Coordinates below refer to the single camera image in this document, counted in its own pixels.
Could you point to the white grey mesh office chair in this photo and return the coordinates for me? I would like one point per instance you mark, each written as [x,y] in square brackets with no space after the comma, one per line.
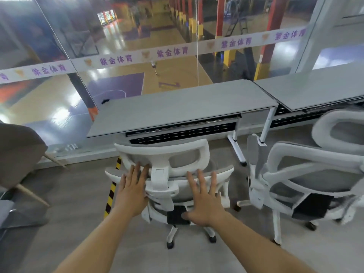
[312,181]
[160,173]

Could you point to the grey folding table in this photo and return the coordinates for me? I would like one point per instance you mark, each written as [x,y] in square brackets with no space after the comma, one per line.
[312,88]
[184,110]

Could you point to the brown shell chair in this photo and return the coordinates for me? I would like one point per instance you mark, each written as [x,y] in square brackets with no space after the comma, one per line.
[20,150]

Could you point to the person's left hand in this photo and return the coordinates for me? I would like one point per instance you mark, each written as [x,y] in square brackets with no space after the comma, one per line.
[130,196]

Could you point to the row of red yellow pillars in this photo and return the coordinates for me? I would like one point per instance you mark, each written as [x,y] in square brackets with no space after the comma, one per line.
[273,25]

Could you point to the basketball hoop stand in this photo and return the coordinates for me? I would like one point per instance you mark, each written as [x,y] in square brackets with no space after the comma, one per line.
[82,90]

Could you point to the black yellow floor tape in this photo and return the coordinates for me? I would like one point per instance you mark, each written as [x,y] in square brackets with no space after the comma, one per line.
[111,193]

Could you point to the person's left forearm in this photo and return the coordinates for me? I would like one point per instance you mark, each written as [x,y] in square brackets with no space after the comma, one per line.
[93,244]

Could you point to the small black object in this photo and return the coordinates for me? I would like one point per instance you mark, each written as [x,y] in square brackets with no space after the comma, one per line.
[105,101]

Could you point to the person's right hand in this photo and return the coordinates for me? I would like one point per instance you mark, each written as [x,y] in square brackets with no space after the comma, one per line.
[206,207]

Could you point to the person's right forearm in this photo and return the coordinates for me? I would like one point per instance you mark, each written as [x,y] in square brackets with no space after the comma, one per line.
[261,250]

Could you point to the white printed window strip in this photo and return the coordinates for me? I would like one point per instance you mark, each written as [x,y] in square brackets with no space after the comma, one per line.
[170,52]

